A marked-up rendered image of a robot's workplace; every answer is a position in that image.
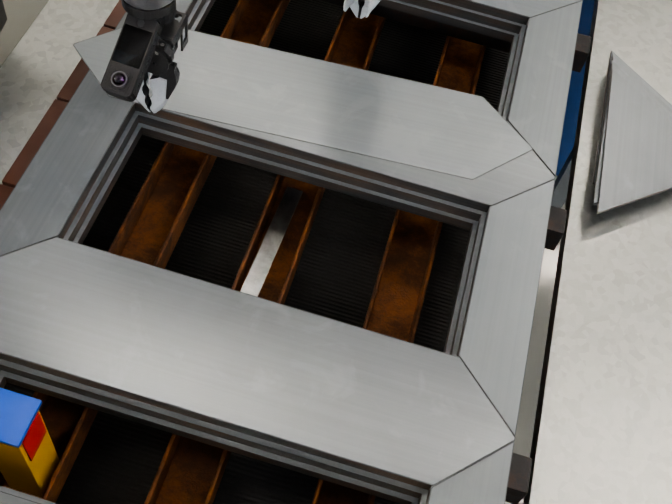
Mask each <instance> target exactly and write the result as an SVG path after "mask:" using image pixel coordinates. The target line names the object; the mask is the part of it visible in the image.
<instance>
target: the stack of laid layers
mask: <svg viewBox="0 0 672 504"><path fill-rule="evenodd" d="M214 2H215V0H193V1H192V3H191V4H190V6H189V8H188V10H187V11H186V14H188V29H189V30H193V31H199V29H200V28H201V26H202V24H203V22H204V20H205V18H206V17H207V15H208V13H209V11H210V9H211V8H212V6H213V4H214ZM377 5H378V6H382V7H386V8H389V9H393V10H396V11H400V12H403V13H407V14H410V15H414V16H418V17H421V18H425V19H428V20H432V21H435V22H439V23H443V24H446V25H450V26H453V27H457V28H460V29H464V30H468V31H471V32H475V33H478V34H482V35H485V36H489V37H492V38H496V39H500V40H503V41H507V42H510V43H512V44H511V48H510V53H509V57H508V62H507V66H506V71H505V75H504V80H503V84H502V89H501V93H500V98H499V102H498V107H497V112H498V113H499V114H500V115H501V116H502V117H503V118H504V119H505V120H506V121H507V122H508V123H509V124H510V125H511V126H512V127H513V125H512V124H511V123H510V122H509V121H508V116H509V112H510V107H511V102H512V97H513V92H514V88H515V83H516V78H517V73H518V68H519V64H520V59H521V54H522V49H523V44H524V40H525V35H526V30H527V25H528V20H529V17H526V16H522V15H518V14H515V13H511V12H508V11H504V10H500V9H497V8H493V7H490V6H486V5H483V4H479V3H475V2H472V1H468V0H381V1H380V2H379V3H378V4H377ZM513 128H514V127H513ZM514 129H515V128H514ZM515 130H516V129H515ZM516 131H517V130H516ZM517 132H518V131H517ZM142 135H145V136H148V137H152V138H155V139H159V140H162V141H165V142H169V143H172V144H176V145H179V146H183V147H186V148H189V149H193V150H196V151H200V152H203V153H207V154H210V155H213V156H217V157H220V158H224V159H227V160H231V161H234V162H237V163H241V164H244V165H248V166H251V167H255V168H258V169H261V170H265V171H268V172H272V173H275V174H279V175H282V176H285V177H289V178H292V179H296V180H299V181H303V182H306V183H309V184H313V185H316V186H320V187H323V188H327V189H330V190H333V191H337V192H340V193H344V194H347V195H351V196H354V197H357V198H361V199H364V200H368V201H371V202H375V203H378V204H381V205H385V206H388V207H392V208H395V209H399V210H402V211H405V212H409V213H412V214H416V215H419V216H423V217H426V218H429V219H433V220H436V221H440V222H443V223H447V224H450V225H453V226H457V227H460V228H464V229H467V230H470V234H469V238H468V243H467V247H466V252H465V256H464V261H463V266H462V270H461V275H460V279H459V284H458V288H457V293H456V297H455V302H454V306H453V311H452V315H451V320H450V324H449V329H448V333H447V338H446V343H445V347H444V353H447V354H451V355H454V356H457V357H460V356H459V351H460V347H461V342H462V337H463V332H464V327H465V323H466V318H467V313H468V308H469V303H470V299H471V294H472V289H473V284H474V279H475V275H476V270H477V265H478V260H479V255H480V251H481V246H482V241H483V236H484V231H485V227H486V222H487V217H488V212H489V207H490V206H492V205H495V204H497V203H500V202H502V201H504V200H507V199H509V198H511V197H514V196H516V195H518V194H521V193H523V192H526V191H528V190H530V189H533V188H535V187H537V186H540V185H542V184H544V183H547V182H549V181H552V180H554V179H555V175H554V174H553V173H552V172H551V170H550V169H549V168H548V167H547V166H546V165H545V163H544V162H543V161H542V160H541V159H540V157H539V156H538V155H537V154H536V153H535V152H534V150H533V149H532V151H530V152H528V153H526V154H524V155H522V156H520V157H518V158H516V159H514V160H512V161H510V162H508V163H506V164H504V165H502V166H500V167H498V168H496V169H494V170H492V171H490V172H488V173H486V174H484V175H482V176H480V177H478V178H476V179H474V180H470V179H466V178H461V177H457V176H453V175H448V174H444V173H439V172H435V171H431V170H426V169H422V168H417V167H413V166H409V165H404V164H400V163H395V162H391V161H387V160H382V159H378V158H373V157H369V156H365V155H360V154H356V153H351V152H347V151H343V150H338V149H334V148H329V147H325V146H321V145H316V144H312V143H307V142H303V141H299V140H294V139H290V138H285V137H281V136H277V135H272V134H268V133H263V132H259V131H255V130H250V129H246V128H241V127H237V126H233V125H228V124H224V123H220V122H215V121H211V120H206V119H202V118H198V117H194V116H189V115H185V114H181V113H176V112H172V111H168V110H163V109H161V110H160V111H158V112H157V113H153V112H148V111H147V110H146V109H145V108H144V106H143V105H142V104H137V103H134V104H133V106H132V108H131V110H130V111H129V113H128V115H127V117H126V118H125V120H124V122H123V124H122V125H121V127H120V129H119V131H118V132H117V134H116V136H115V138H114V139H113V141H112V143H111V145H110V146H109V148H108V150H107V152H106V153H105V155H104V157H103V159H102V161H101V162H100V164H99V166H98V168H97V169H96V171H95V173H94V175H93V176H92V178H91V180H90V182H89V183H88V185H87V187H86V189H85V190H84V192H83V194H82V196H81V197H80V199H79V201H78V203H77V204H76V206H75V208H74V210H73V211H72V213H71V215H70V217H69V218H68V220H67V222H66V224H65V225H64V227H63V229H62V231H61V232H60V234H59V236H56V237H59V238H63V239H66V240H69V241H73V242H76V243H79V244H83V242H84V240H85V238H86V236H87V235H88V233H89V231H90V229H91V227H92V225H93V224H94V222H95V220H96V218H97V216H98V214H99V213H100V211H101V209H102V207H103V205H104V203H105V202H106V200H107V198H108V196H109V194H110V192H111V191H112V189H113V187H114V185H115V183H116V181H117V180H118V178H119V176H120V174H121V172H122V170H123V169H124V167H125V165H126V163H127V161H128V159H129V158H130V156H131V154H132V152H133V150H134V148H135V147H136V145H137V143H138V141H139V139H140V138H141V136H142ZM6 383H10V384H13V385H17V386H20V387H23V388H26V389H30V390H33V391H36V392H39V393H43V394H46V395H49V396H52V397H55V398H59V399H62V400H65V401H68V402H72V403H75V404H78V405H81V406H85V407H88V408H91V409H94V410H98V411H101V412H104V413H107V414H111V415H114V416H117V417H120V418H124V419H127V420H130V421H133V422H137V423H140V424H143V425H146V426H150V427H153V428H156V429H159V430H163V431H166V432H169V433H172V434H176V435H179V436H182V437H185V438H189V439H192V440H195V441H198V442H202V443H205V444H208V445H211V446H214V447H218V448H221V449H224V450H227V451H231V452H234V453H237V454H240V455H244V456H247V457H250V458H253V459H257V460H260V461H263V462H266V463H270V464H273V465H276V466H279V467H283V468H286V469H289V470H292V471H296V472H299V473H302V474H305V475H309V476H312V477H315V478H318V479H322V480H325V481H328V482H331V483H335V484H338V485H341V486H344V487H348V488H351V489H354V490H357V491H361V492H364V493H367V494H370V495H374V496H377V497H380V498H383V499H386V500H390V501H393V502H396V503H399V504H428V500H429V495H430V491H431V487H433V486H432V485H429V484H426V483H422V482H419V481H416V480H413V479H409V478H406V477H403V476H399V475H396V474H393V473H390V472H386V471H383V470H380V469H377V468H373V467H370V466H367V465H364V464H360V463H357V462H354V461H351V460H347V459H344V458H341V457H338V456H334V455H331V454H328V453H324V452H321V451H318V450H315V449H311V448H308V447H305V446H302V445H298V444H295V443H292V442H289V441H285V440H282V439H279V438H276V437H272V436H269V435H266V434H262V433H259V432H256V431H253V430H249V429H246V428H243V427H240V426H236V425H233V424H230V423H227V422H223V421H220V420H217V419H214V418H210V417H207V416H204V415H201V414H197V413H194V412H191V411H187V410H184V409H181V408H178V407H174V406H171V405H168V404H165V403H161V402H158V401H155V400H152V399H148V398H145V397H142V396H139V395H135V394H132V393H129V392H126V391H122V390H119V389H116V388H112V387H109V386H106V385H103V384H99V383H96V382H93V381H90V380H86V379H83V378H80V377H77V376H73V375H70V374H67V373H64V372H60V371H57V370H54V369H50V368H47V367H44V366H41V365H37V364H34V363H31V362H28V361H24V360H21V359H18V358H15V357H11V356H8V355H5V354H2V353H0V387H1V388H4V387H5V385H6Z"/></svg>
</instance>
